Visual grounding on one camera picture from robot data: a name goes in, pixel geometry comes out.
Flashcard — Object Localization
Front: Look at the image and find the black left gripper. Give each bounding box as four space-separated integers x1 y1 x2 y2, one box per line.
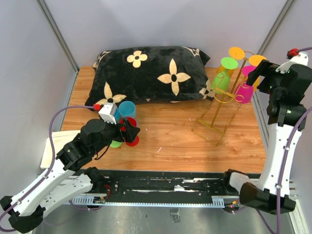
92 116 140 155

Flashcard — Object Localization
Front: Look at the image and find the red wine glass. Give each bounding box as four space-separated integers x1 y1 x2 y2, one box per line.
119 117 140 147

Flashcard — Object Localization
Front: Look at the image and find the blue wine glass front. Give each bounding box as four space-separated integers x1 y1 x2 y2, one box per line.
114 108 120 122

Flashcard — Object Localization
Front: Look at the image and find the blue wine glass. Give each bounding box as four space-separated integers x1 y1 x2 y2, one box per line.
118 101 136 118
114 108 120 122

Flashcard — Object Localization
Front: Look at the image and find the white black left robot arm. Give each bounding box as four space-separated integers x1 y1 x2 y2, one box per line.
0 118 140 234

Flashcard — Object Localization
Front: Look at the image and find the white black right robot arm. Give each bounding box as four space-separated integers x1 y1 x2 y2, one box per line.
221 59 312 215

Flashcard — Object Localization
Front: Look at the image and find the orange wine glass back right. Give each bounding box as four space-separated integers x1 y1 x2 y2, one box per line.
248 55 266 91

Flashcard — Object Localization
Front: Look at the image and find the orange wine glass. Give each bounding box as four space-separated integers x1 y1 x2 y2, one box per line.
248 55 266 91
217 47 245 73

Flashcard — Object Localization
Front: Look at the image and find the pink wine glass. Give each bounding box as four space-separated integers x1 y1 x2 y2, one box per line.
234 65 260 104

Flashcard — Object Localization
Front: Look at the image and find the orange wine glass back left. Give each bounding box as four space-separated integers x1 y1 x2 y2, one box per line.
217 47 245 73

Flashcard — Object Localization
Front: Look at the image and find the green wine glass left row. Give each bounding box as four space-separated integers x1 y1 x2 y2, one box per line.
211 57 238 94

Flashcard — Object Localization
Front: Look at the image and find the black floral plush pillow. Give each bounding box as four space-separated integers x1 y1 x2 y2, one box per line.
85 46 214 106

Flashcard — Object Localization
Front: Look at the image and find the white folded cloth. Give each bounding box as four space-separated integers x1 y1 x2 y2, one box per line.
40 130 80 169

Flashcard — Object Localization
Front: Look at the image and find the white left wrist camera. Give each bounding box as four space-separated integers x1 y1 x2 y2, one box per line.
98 102 117 124

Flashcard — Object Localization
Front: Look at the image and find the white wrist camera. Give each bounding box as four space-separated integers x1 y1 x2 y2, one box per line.
275 52 309 74
98 102 117 124

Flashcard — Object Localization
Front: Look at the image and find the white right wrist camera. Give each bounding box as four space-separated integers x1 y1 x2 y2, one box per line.
275 52 309 74

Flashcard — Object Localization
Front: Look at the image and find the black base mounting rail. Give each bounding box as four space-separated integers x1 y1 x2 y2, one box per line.
100 170 239 205

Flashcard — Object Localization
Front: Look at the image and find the gold wire glass rack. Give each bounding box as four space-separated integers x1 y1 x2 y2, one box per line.
192 50 256 146

